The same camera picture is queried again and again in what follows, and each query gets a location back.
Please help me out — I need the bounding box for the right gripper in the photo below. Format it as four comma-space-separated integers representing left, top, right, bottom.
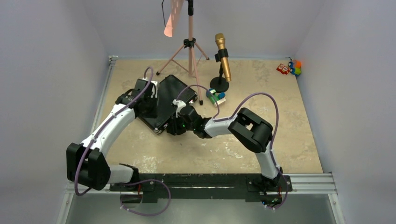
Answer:
167, 112, 196, 135

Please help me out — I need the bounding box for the black aluminium poker case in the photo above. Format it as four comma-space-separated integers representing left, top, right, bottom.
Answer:
140, 74, 198, 134

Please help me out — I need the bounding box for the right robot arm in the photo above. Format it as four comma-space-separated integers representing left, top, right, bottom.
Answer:
165, 106, 292, 193

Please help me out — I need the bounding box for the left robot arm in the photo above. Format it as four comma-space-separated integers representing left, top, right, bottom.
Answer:
66, 78, 159, 191

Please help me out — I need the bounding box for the green blue toy brick block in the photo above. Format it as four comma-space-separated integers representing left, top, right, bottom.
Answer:
206, 88, 226, 107

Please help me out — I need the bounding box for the black microphone desk stand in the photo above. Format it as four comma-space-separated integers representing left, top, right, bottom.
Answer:
210, 53, 229, 93

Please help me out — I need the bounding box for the gold microphone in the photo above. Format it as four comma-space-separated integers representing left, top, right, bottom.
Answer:
215, 33, 232, 82

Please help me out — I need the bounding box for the pink tripod music stand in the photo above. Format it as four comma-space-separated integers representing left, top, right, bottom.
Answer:
156, 0, 210, 106

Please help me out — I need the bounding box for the red toy number car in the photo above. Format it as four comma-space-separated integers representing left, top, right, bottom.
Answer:
276, 63, 290, 75

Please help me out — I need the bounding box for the blue orange toy car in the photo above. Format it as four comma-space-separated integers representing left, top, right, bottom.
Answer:
288, 59, 302, 77

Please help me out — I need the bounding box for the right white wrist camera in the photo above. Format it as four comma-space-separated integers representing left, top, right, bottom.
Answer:
172, 99, 186, 118

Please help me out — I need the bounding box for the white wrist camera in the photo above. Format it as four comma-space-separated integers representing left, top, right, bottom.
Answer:
172, 99, 186, 118
151, 81, 159, 98

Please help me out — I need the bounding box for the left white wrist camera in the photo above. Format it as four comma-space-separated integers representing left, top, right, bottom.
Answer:
151, 81, 159, 98

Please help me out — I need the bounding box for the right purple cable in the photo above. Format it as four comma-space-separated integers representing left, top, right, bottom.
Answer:
175, 84, 289, 211

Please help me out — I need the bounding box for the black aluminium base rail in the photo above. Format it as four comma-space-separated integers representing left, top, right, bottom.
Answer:
57, 174, 345, 224

